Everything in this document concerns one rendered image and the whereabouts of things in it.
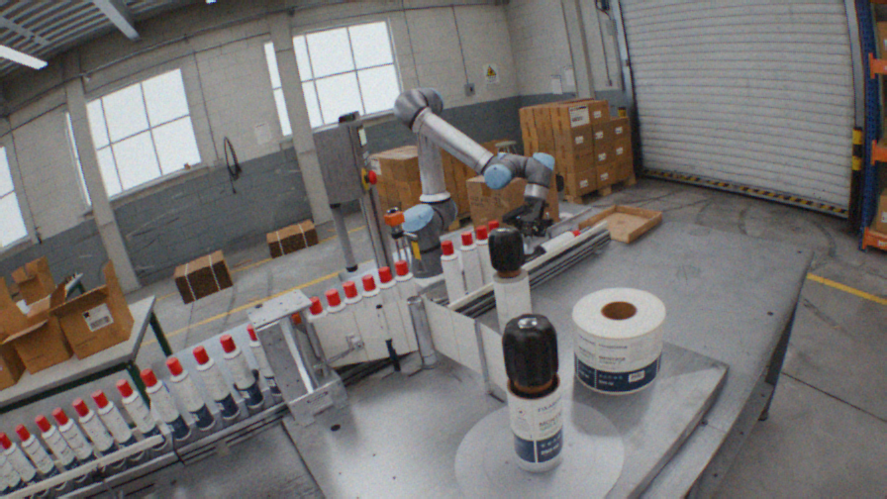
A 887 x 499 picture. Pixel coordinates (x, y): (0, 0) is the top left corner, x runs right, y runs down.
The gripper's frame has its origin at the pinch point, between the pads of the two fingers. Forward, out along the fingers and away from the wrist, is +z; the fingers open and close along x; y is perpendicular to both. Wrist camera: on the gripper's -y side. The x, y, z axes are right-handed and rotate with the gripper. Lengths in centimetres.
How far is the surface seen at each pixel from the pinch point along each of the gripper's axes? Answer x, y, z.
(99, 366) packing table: -133, -101, 96
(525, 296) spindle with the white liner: -27.9, 32.6, 6.8
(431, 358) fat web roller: -42, 21, 27
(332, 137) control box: -70, -1, -19
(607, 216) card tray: 67, -12, -27
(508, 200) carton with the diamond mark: 9.7, -20.1, -19.5
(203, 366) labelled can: -92, 2, 40
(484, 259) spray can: -15.4, 2.2, 2.7
